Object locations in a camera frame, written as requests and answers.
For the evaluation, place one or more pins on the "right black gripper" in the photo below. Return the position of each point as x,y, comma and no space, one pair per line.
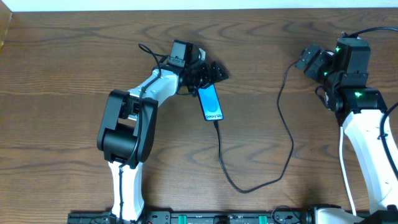
305,57

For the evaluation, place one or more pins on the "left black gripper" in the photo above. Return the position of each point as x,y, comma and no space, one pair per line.
204,74

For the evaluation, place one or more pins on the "blue Galaxy smartphone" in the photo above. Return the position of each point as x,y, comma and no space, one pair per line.
210,104

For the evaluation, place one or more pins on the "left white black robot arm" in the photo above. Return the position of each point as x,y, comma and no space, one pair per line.
127,130

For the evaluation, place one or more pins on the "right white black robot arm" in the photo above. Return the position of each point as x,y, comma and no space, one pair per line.
363,117

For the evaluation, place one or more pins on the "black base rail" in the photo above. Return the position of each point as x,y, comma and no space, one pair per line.
165,217

